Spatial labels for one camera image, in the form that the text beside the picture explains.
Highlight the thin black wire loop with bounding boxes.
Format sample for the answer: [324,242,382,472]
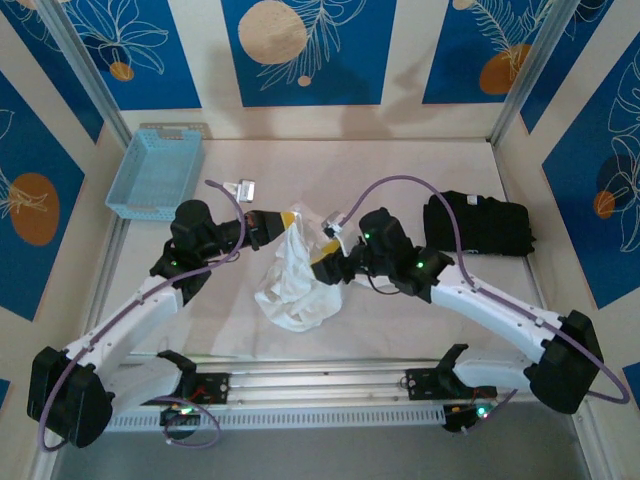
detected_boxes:
[363,272,399,296]

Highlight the black controller board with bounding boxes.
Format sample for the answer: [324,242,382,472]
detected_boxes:
[159,405,204,429]
[442,404,496,434]

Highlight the white t-shirt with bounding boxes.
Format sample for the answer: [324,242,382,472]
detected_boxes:
[253,199,396,334]

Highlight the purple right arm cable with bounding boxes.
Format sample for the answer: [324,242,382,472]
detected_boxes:
[342,174,631,435]

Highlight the aluminium frame post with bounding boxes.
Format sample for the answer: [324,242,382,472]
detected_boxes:
[37,0,129,144]
[489,0,584,146]

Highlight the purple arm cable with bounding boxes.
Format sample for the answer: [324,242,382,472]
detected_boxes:
[38,179,247,454]
[342,174,631,435]

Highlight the black folded t-shirt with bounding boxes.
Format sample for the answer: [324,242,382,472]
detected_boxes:
[422,189,539,259]

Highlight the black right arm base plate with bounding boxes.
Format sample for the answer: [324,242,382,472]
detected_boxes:
[404,367,499,401]

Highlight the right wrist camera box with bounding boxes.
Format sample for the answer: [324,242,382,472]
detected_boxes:
[322,210,349,237]

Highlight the light blue plastic basket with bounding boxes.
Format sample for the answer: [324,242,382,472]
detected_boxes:
[104,128,206,221]

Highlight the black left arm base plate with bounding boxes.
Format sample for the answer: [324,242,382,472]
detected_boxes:
[138,372,232,406]

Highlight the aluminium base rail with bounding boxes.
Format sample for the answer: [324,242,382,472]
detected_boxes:
[42,357,594,414]

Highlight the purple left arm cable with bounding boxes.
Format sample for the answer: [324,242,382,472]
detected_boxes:
[38,179,247,454]

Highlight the white slotted cable duct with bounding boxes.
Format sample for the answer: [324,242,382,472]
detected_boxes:
[107,405,446,434]

